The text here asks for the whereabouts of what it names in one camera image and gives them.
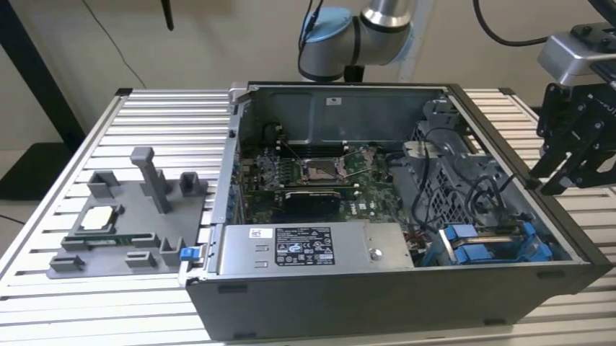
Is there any grey metal disk bay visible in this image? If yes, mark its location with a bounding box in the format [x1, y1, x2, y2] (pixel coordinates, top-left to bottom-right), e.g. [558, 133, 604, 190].
[418, 211, 556, 268]

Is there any green RAM stick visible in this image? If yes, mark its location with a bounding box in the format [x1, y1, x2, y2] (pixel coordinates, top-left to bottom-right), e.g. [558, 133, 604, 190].
[64, 233, 151, 250]

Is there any black stand with base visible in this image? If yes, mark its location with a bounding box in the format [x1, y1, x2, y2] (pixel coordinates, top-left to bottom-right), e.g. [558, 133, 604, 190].
[0, 0, 88, 201]

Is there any silver power supply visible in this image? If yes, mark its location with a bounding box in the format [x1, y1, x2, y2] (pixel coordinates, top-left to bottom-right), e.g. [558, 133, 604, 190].
[215, 222, 415, 275]

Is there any CPU socket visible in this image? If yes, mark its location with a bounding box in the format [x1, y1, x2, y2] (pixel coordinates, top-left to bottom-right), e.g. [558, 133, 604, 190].
[299, 157, 349, 184]

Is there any grey parts rack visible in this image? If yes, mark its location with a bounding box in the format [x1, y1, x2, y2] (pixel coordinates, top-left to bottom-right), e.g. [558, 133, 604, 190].
[45, 146, 211, 280]

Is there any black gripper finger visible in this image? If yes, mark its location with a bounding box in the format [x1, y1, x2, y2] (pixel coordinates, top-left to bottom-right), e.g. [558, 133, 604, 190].
[528, 143, 576, 181]
[538, 143, 616, 198]

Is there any thin black wall cable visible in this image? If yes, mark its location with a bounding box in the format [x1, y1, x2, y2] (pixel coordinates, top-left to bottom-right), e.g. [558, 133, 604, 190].
[80, 0, 148, 89]

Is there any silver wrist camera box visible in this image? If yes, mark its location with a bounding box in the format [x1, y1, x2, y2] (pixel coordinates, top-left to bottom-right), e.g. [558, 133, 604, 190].
[536, 31, 616, 86]

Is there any thick black gripper cable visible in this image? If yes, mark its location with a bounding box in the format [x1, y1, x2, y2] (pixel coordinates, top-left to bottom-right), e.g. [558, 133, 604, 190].
[471, 0, 550, 47]

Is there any black hanging antenna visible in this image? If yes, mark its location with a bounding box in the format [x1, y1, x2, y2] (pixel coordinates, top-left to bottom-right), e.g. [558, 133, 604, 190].
[160, 0, 175, 32]

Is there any green motherboard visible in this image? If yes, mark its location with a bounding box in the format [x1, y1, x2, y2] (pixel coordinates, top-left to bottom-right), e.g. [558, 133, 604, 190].
[236, 143, 415, 232]

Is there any silver CPU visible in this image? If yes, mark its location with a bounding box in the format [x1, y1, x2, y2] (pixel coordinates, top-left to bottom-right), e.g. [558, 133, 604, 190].
[77, 206, 120, 232]

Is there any black open PC case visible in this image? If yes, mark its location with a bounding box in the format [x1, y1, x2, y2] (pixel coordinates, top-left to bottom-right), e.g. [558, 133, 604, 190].
[177, 80, 614, 342]

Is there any long black case cable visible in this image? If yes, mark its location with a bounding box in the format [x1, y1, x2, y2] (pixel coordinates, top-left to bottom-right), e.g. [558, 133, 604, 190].
[411, 128, 451, 231]

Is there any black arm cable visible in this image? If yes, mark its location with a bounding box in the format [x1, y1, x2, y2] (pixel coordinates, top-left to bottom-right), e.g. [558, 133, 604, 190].
[298, 0, 324, 75]

